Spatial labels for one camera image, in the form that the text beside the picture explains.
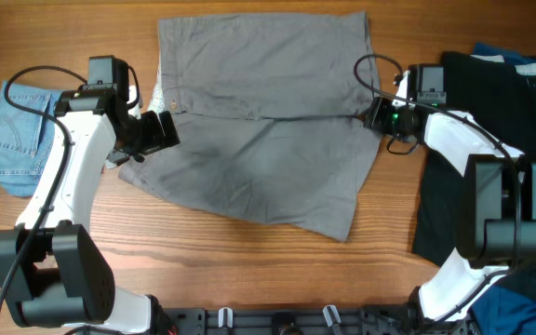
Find grey shorts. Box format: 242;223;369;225
119;12;381;241

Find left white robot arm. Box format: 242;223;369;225
0;56;180;334

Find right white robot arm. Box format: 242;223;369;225
360;97;536;329

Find black garment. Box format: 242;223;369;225
410;50;536;303

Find blue garment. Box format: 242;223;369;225
472;42;536;334

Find folded blue denim jeans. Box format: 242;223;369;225
0;94;55;197

